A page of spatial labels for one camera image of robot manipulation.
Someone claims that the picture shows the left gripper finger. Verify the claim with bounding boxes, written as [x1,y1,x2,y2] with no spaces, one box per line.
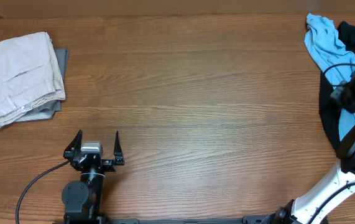
[114,131,122,157]
[65,129,83,152]

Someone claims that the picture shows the light blue t-shirt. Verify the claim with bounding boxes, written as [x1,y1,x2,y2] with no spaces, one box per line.
[303,12,355,142]

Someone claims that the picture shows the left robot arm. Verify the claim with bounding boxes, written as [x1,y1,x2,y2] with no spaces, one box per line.
[62,130,124,224]

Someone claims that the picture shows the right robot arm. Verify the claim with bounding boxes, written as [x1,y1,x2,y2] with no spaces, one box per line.
[261,71,355,223]

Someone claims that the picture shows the folded grey garment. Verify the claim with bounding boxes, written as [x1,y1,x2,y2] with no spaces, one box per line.
[15,48,69,122]

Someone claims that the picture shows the black garment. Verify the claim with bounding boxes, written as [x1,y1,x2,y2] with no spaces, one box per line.
[319,21,355,151]

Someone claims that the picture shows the folded beige trousers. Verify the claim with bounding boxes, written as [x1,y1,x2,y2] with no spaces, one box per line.
[0,32,66,128]

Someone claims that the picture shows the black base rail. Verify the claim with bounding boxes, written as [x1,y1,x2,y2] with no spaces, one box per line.
[52,215,277,224]

